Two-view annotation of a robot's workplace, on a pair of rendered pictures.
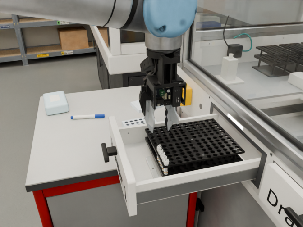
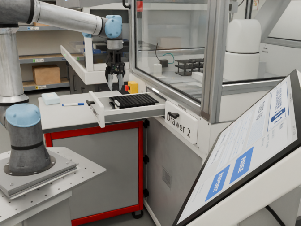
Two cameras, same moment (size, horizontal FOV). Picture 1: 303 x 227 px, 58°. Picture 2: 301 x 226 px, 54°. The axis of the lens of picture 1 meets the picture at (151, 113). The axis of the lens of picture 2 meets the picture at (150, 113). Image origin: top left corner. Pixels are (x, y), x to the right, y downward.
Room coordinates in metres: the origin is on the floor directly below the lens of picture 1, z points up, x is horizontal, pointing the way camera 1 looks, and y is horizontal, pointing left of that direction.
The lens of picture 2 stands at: (-0.90, -0.05, 1.36)
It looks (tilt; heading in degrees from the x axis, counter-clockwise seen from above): 19 degrees down; 354
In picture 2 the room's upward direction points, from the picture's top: straight up
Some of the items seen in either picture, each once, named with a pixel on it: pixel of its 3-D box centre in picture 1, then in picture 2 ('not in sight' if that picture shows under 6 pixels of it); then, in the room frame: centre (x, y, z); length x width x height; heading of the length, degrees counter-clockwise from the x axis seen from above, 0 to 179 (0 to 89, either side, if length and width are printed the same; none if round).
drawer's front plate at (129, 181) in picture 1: (120, 159); (96, 108); (0.57, 0.08, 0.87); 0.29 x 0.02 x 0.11; 16
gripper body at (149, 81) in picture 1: (163, 76); (115, 61); (0.55, -0.03, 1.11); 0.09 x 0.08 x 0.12; 16
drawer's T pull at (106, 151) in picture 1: (109, 151); (90, 102); (0.56, 0.11, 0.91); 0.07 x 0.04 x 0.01; 16
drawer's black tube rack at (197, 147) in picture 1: (190, 148); (133, 105); (0.62, -0.11, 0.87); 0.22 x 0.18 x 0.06; 106
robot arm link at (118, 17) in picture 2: not in sight; (113, 27); (0.55, -0.02, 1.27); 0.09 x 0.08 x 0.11; 121
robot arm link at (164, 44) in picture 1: (164, 38); (115, 44); (0.56, -0.03, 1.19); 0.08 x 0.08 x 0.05
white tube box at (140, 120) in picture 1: (140, 127); not in sight; (0.87, 0.04, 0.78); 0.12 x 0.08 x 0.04; 111
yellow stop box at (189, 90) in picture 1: (182, 94); (132, 87); (0.97, -0.12, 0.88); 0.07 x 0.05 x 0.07; 16
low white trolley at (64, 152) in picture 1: (115, 187); (90, 158); (0.97, 0.17, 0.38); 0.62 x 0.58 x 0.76; 16
